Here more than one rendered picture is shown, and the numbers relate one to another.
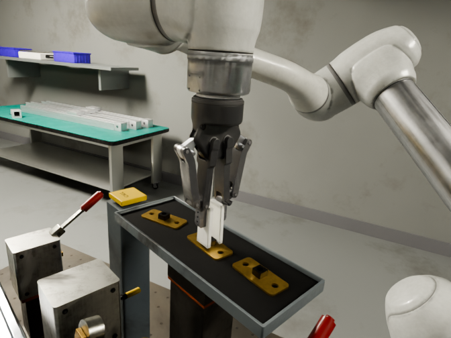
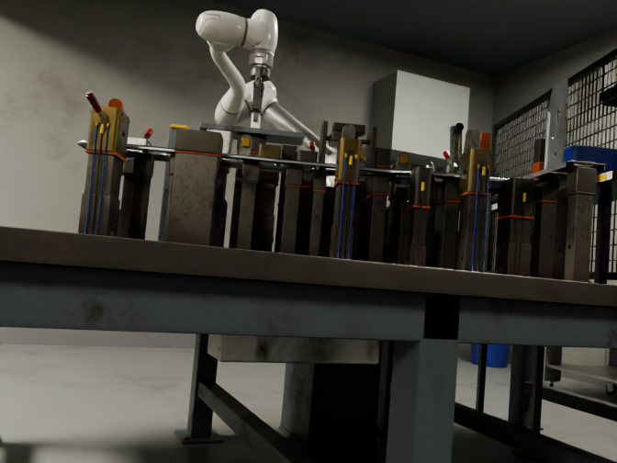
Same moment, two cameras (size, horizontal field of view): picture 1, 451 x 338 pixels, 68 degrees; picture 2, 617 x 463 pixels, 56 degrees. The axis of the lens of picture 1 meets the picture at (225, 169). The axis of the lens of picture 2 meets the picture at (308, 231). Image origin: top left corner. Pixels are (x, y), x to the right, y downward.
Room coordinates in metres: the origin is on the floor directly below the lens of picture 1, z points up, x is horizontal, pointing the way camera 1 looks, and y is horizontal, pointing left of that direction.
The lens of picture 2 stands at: (-1.06, 1.45, 0.68)
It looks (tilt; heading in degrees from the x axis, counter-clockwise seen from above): 4 degrees up; 311
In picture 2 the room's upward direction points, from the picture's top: 5 degrees clockwise
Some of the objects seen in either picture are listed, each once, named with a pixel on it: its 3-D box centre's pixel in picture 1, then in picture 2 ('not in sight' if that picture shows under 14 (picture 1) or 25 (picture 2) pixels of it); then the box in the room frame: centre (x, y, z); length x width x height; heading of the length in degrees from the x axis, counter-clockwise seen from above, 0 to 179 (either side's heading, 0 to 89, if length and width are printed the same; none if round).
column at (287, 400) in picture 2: not in sight; (332, 357); (0.46, -0.52, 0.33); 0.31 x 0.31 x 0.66; 64
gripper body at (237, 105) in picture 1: (216, 127); (259, 81); (0.48, 0.02, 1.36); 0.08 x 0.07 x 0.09; 130
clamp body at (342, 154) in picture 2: not in sight; (344, 204); (-0.09, 0.19, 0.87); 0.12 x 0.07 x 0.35; 135
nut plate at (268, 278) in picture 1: (260, 272); not in sight; (0.41, -0.06, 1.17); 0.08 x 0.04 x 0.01; 41
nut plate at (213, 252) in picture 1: (209, 242); not in sight; (0.48, 0.02, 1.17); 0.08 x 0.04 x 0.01; 40
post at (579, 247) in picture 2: not in sight; (578, 226); (-0.62, -0.07, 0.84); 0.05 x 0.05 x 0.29; 45
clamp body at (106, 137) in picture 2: not in sight; (102, 178); (0.36, 0.66, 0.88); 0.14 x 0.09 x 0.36; 135
